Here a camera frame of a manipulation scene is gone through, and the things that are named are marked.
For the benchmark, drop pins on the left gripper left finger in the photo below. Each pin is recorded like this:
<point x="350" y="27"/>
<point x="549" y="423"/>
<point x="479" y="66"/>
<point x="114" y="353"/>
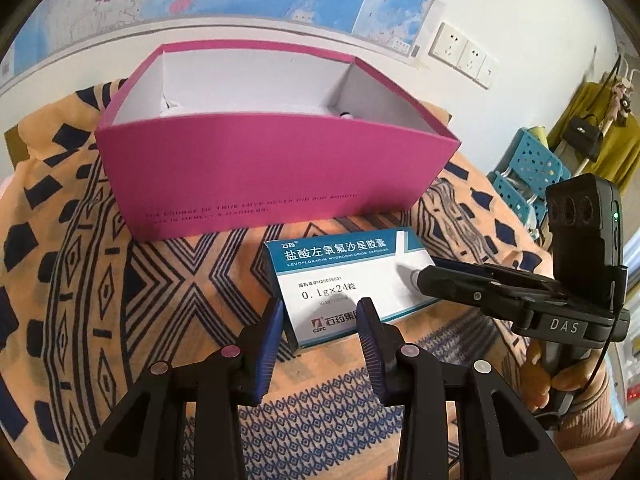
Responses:
<point x="259" y="344"/>

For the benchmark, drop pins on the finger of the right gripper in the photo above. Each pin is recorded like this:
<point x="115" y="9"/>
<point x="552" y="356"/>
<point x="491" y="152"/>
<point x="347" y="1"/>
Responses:
<point x="498" y="291"/>

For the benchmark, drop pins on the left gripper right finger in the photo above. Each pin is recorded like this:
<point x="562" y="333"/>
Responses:
<point x="379" y="343"/>

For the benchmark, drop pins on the blue white medicine box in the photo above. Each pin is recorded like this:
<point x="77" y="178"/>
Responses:
<point x="320" y="280"/>

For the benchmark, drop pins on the right hand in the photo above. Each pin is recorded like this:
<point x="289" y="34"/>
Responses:
<point x="587" y="380"/>

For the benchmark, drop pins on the blue perforated plastic chair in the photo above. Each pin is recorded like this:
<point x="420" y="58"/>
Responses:
<point x="523" y="182"/>

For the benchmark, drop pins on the yellow hanging garment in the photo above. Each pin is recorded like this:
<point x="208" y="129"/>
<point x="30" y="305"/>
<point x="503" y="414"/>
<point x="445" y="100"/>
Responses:
<point x="618" y="160"/>

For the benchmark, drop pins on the black handbag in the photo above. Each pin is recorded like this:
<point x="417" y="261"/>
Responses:
<point x="584" y="137"/>

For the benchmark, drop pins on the pink cardboard box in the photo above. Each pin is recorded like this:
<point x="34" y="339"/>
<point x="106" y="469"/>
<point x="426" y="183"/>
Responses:
<point x="215" y="135"/>

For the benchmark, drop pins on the black tracking camera box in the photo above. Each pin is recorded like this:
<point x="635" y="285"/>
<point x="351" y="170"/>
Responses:
<point x="586" y="224"/>

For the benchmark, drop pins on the white wall socket panel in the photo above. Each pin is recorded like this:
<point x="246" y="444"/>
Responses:
<point x="463" y="55"/>

